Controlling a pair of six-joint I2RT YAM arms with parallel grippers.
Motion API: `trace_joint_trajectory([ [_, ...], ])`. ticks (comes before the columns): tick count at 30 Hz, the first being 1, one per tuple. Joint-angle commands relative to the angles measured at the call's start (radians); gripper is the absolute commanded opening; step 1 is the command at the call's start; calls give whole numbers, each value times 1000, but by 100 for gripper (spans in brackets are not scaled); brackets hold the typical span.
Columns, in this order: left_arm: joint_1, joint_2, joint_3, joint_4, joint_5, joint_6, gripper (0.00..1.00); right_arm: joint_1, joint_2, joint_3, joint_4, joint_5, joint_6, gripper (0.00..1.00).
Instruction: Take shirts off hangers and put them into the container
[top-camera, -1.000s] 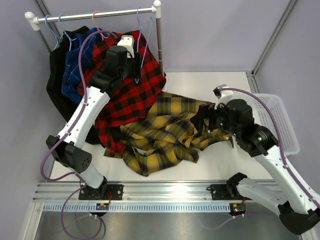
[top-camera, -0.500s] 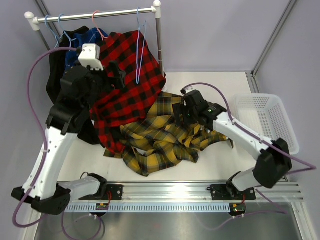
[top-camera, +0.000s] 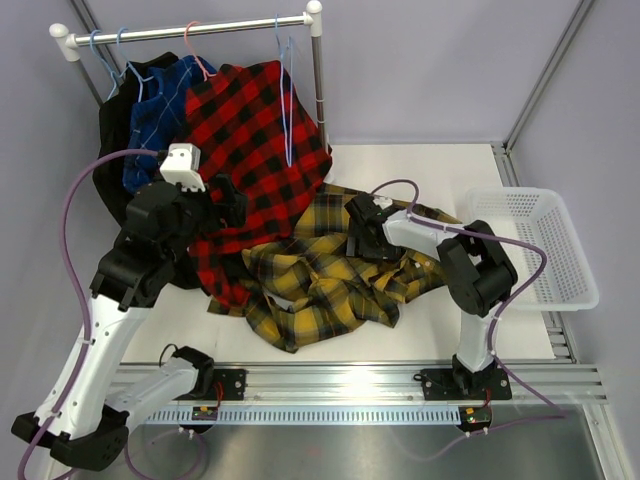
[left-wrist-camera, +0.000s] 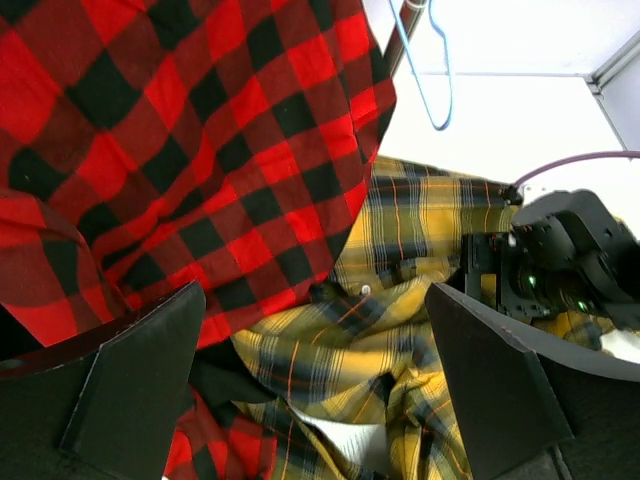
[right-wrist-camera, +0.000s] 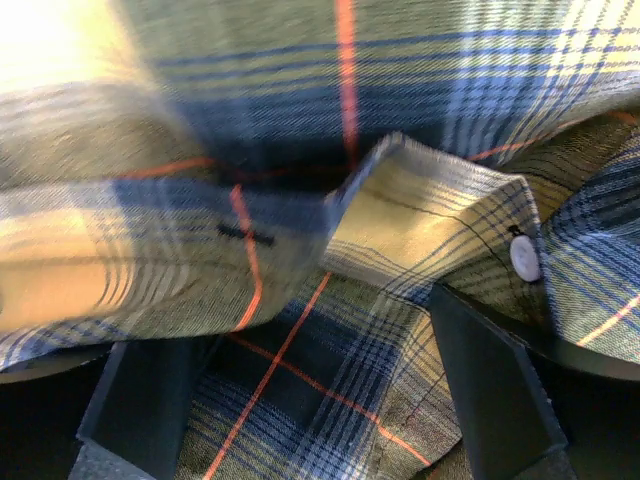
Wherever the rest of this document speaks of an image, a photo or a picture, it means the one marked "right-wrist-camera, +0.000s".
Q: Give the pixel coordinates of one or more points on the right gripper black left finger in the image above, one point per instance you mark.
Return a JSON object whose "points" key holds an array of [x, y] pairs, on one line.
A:
{"points": [[135, 422]]}

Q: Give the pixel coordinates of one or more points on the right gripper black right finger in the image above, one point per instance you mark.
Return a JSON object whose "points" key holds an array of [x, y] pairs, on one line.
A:
{"points": [[509, 428]]}

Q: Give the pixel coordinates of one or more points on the yellow plaid shirt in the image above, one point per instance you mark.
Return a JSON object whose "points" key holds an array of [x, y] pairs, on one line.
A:
{"points": [[294, 178]]}

